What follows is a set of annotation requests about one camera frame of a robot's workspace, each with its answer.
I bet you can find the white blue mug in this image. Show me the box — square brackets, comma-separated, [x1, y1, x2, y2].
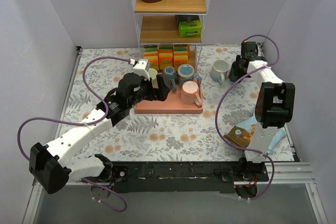
[211, 60, 229, 83]

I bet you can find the pink mug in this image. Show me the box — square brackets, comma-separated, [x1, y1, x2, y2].
[181, 81, 203, 106]

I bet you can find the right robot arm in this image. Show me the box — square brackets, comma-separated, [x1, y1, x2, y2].
[229, 41, 295, 181]

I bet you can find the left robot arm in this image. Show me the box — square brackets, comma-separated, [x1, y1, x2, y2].
[29, 73, 170, 194]

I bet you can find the blue-grey mug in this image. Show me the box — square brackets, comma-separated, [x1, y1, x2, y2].
[162, 66, 177, 93]

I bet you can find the green mug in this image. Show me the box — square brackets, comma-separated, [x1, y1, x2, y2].
[148, 68, 158, 81]

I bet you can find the blue floral mug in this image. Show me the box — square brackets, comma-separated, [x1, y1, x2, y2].
[177, 64, 202, 88]

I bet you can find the pink tray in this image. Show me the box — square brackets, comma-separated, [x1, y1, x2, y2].
[134, 78, 203, 114]

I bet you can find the floral table mat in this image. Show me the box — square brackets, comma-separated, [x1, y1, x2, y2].
[60, 45, 259, 161]

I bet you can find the green tissue pack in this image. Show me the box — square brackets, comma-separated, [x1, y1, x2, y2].
[178, 20, 202, 38]

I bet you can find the chips bag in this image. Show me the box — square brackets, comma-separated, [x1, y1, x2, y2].
[224, 116, 287, 153]

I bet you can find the dark tissue pack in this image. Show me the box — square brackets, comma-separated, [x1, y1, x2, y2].
[176, 15, 199, 24]

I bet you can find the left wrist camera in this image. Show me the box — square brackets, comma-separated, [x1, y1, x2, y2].
[129, 59, 151, 80]

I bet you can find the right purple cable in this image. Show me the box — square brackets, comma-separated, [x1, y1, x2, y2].
[215, 34, 280, 200]

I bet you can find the purple cable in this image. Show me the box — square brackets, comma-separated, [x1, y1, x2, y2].
[215, 34, 280, 200]
[17, 56, 128, 213]

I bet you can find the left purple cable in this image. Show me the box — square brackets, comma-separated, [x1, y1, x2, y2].
[17, 56, 128, 213]

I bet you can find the white wire shelf rack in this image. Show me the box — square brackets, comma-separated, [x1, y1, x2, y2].
[131, 0, 211, 68]

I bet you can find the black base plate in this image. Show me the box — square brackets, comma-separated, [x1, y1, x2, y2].
[105, 158, 269, 194]

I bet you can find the aluminium frame rail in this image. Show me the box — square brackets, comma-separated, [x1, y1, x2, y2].
[31, 161, 314, 191]

